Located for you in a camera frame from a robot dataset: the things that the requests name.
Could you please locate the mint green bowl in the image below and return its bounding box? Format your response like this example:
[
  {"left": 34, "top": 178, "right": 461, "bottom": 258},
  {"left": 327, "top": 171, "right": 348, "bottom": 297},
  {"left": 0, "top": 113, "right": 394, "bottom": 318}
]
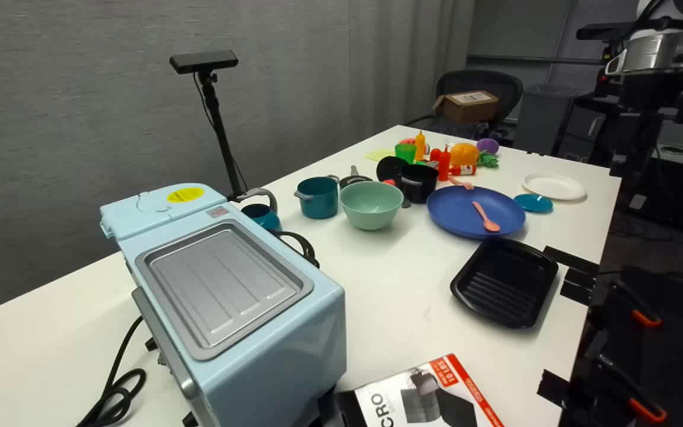
[{"left": 339, "top": 180, "right": 405, "bottom": 232}]

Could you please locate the green plastic funnel cup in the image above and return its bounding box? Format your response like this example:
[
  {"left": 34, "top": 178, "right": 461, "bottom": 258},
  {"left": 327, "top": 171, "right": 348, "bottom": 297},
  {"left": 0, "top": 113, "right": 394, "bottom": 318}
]
[{"left": 394, "top": 139, "right": 420, "bottom": 165}]

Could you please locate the blue round plate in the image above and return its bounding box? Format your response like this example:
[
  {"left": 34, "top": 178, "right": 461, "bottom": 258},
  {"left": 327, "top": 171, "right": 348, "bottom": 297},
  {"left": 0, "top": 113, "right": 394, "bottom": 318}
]
[{"left": 425, "top": 182, "right": 528, "bottom": 241}]

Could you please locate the black camera on stand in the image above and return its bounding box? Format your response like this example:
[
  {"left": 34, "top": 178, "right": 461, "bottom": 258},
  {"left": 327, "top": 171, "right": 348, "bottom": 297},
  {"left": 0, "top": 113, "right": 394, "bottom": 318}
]
[{"left": 169, "top": 50, "right": 252, "bottom": 202}]

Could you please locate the black clamp orange tip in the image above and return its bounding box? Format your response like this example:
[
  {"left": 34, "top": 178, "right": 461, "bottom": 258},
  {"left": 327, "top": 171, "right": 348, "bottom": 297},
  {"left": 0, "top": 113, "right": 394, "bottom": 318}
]
[
  {"left": 625, "top": 394, "right": 671, "bottom": 427},
  {"left": 629, "top": 305, "right": 663, "bottom": 331}
]

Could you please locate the small teal pitcher metal handle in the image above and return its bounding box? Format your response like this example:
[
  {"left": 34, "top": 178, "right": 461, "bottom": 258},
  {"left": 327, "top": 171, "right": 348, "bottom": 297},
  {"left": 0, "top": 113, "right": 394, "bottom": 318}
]
[{"left": 238, "top": 187, "right": 284, "bottom": 237}]

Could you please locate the dark teal mug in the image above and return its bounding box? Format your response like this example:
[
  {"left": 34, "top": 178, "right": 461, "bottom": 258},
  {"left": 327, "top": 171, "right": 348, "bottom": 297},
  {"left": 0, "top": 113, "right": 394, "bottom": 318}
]
[{"left": 291, "top": 174, "right": 343, "bottom": 221}]

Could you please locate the black toaster power cord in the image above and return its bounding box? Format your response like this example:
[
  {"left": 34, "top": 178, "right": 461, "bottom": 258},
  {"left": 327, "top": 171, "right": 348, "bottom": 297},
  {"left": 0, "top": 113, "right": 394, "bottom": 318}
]
[{"left": 76, "top": 316, "right": 151, "bottom": 427}]

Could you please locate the brown cardboard box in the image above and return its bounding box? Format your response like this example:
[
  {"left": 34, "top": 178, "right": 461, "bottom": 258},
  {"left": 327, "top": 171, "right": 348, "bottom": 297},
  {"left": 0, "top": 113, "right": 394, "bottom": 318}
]
[{"left": 431, "top": 87, "right": 503, "bottom": 123}]

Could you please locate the light blue toaster oven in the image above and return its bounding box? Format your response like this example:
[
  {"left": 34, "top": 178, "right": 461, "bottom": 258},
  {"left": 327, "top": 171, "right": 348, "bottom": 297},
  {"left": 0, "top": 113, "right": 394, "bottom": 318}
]
[{"left": 97, "top": 182, "right": 348, "bottom": 427}]

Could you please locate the black office chair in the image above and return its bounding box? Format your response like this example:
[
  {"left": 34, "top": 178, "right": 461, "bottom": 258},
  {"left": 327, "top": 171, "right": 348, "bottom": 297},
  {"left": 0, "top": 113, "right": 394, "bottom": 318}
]
[{"left": 435, "top": 68, "right": 527, "bottom": 146}]

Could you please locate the black ridged grill tray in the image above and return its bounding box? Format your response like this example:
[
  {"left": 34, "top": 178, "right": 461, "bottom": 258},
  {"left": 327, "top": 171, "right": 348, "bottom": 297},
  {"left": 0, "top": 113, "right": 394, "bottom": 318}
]
[{"left": 449, "top": 237, "right": 561, "bottom": 329}]

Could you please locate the pink plastic spoon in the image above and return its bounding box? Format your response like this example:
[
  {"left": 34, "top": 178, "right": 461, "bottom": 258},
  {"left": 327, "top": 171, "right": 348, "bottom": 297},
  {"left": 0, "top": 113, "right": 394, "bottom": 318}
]
[{"left": 470, "top": 199, "right": 503, "bottom": 237}]

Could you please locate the white round plate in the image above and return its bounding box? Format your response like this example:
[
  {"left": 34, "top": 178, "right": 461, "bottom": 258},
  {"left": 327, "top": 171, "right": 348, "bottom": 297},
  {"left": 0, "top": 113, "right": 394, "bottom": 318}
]
[{"left": 522, "top": 174, "right": 590, "bottom": 205}]

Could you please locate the orange black white box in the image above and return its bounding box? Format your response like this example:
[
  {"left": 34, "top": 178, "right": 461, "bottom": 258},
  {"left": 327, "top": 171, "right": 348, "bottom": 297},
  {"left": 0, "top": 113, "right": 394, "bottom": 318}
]
[{"left": 352, "top": 352, "right": 507, "bottom": 427}]

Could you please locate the black cable behind toaster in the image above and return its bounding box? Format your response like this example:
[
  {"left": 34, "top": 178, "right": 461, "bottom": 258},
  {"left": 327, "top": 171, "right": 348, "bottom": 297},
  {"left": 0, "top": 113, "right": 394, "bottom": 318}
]
[{"left": 276, "top": 227, "right": 323, "bottom": 270}]

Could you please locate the dark gray ladle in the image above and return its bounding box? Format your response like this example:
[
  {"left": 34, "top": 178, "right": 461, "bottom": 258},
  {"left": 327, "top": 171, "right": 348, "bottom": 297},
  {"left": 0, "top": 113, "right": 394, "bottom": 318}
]
[{"left": 339, "top": 163, "right": 376, "bottom": 189}]

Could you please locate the red toy item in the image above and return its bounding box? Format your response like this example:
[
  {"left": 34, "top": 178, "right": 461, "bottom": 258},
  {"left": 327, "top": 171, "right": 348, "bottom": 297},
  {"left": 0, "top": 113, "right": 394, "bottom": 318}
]
[{"left": 429, "top": 144, "right": 455, "bottom": 182}]

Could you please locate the small teal lid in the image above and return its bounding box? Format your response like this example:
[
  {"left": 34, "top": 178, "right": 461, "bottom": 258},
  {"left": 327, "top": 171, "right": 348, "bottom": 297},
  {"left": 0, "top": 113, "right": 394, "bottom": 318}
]
[{"left": 513, "top": 193, "right": 555, "bottom": 215}]

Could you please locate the orange toy bottle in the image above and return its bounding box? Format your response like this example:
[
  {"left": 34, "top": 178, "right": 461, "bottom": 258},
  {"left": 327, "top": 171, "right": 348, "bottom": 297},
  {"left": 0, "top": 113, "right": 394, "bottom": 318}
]
[{"left": 410, "top": 129, "right": 431, "bottom": 158}]

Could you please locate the black equipment stand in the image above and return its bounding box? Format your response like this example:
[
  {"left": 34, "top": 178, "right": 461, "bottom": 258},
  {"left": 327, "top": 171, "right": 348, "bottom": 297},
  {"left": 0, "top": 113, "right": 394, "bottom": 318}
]
[{"left": 535, "top": 244, "right": 683, "bottom": 427}]

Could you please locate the black toy saucepan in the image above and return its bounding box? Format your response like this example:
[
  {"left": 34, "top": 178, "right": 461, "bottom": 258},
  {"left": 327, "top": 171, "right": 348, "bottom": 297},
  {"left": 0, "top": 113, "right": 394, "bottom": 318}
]
[{"left": 375, "top": 154, "right": 442, "bottom": 206}]

